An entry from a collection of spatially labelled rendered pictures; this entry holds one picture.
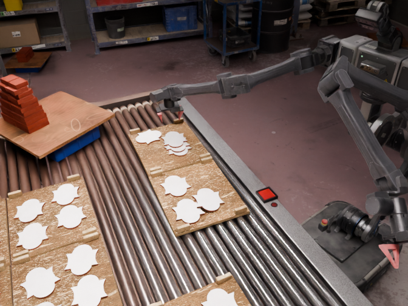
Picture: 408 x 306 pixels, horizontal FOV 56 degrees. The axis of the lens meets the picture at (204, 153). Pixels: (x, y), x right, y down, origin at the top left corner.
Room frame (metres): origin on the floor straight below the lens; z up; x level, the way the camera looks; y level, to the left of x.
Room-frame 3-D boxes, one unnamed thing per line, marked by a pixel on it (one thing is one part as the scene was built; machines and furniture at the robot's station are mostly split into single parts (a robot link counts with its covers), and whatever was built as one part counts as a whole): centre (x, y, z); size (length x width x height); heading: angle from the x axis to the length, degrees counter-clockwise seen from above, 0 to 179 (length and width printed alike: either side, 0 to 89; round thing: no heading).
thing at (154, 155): (1.73, 0.20, 0.93); 0.41 x 0.35 x 0.02; 23
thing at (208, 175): (1.34, 0.04, 0.93); 0.41 x 0.35 x 0.02; 22
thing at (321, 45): (1.70, -0.55, 1.45); 0.09 x 0.08 x 0.12; 37
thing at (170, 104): (1.80, 0.18, 1.16); 0.10 x 0.07 x 0.07; 106
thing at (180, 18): (6.15, 0.34, 0.32); 0.50 x 0.41 x 0.37; 104
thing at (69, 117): (1.86, 0.86, 1.03); 0.50 x 0.50 x 0.02; 53
